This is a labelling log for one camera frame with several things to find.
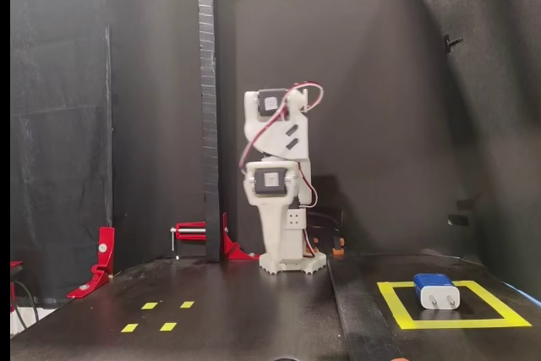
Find black cloth backdrop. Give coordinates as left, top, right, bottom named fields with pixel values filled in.
left=105, top=0, right=541, bottom=277

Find blue white USB charger block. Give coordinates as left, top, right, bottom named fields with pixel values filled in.
left=413, top=272, right=461, bottom=311

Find red clamp part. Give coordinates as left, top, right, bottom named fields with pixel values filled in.
left=10, top=259, right=25, bottom=311

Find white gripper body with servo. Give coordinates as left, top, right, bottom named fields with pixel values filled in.
left=243, top=160, right=298, bottom=207

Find black looped cable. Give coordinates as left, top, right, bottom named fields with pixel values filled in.
left=10, top=278, right=41, bottom=335

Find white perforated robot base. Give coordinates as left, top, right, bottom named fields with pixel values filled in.
left=258, top=249, right=329, bottom=276

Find red screw clamp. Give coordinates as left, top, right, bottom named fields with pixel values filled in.
left=170, top=221, right=208, bottom=261

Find black mesh curtain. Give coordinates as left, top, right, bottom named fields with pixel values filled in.
left=10, top=0, right=114, bottom=307

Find black flat divider strip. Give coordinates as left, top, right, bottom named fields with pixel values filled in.
left=327, top=258, right=405, bottom=361

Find small black clip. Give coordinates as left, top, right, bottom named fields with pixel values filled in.
left=442, top=33, right=464, bottom=53

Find black vertical post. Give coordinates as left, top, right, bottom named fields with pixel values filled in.
left=196, top=0, right=223, bottom=264

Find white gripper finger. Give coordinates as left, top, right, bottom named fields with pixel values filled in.
left=254, top=202, right=296, bottom=262

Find red angle bracket with bolts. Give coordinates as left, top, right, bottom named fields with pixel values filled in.
left=66, top=226, right=116, bottom=300

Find yellow tape square outline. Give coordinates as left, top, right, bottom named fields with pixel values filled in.
left=377, top=279, right=533, bottom=331

